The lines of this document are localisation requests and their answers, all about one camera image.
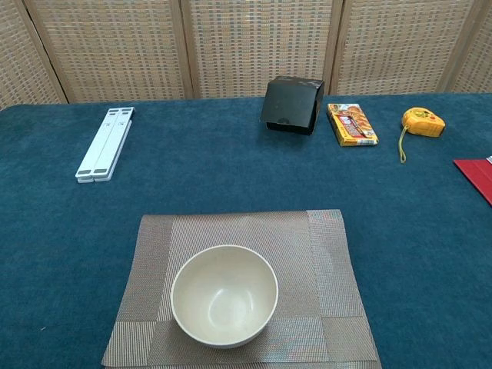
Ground black cardboard box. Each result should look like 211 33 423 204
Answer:
260 75 326 137

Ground cream round bowl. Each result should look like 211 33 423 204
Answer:
171 244 279 350

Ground blue felt table cover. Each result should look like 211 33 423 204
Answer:
0 91 492 369

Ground brown woven placemat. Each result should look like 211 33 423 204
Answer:
101 209 382 369

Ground white folded laptop stand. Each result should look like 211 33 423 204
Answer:
75 107 136 184

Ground woven rattan folding screen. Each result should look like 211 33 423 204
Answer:
0 0 492 111

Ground red folder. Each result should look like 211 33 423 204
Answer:
453 158 492 208

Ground yellow snack box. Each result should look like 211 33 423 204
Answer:
326 102 380 148

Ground yellow tape measure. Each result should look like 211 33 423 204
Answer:
397 108 447 164

